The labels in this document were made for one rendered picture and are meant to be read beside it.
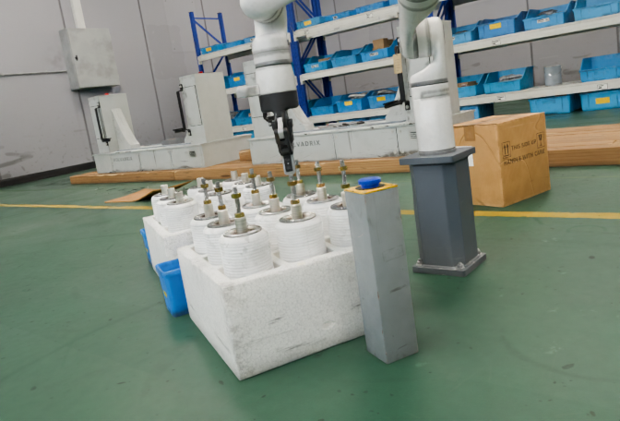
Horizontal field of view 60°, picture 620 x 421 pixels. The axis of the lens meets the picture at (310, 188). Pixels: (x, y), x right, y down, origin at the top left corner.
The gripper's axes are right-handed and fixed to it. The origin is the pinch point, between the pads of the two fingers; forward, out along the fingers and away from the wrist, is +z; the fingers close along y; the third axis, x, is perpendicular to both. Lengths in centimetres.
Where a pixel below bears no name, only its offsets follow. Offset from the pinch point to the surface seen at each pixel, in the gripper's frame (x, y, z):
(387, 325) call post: -14.1, -15.5, 29.0
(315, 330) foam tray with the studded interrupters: -0.7, -7.9, 31.5
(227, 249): 13.0, -9.3, 13.0
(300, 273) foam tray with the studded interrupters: 0.3, -8.6, 19.8
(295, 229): 0.3, -4.5, 12.1
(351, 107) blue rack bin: -33, 543, 0
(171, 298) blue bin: 36, 20, 31
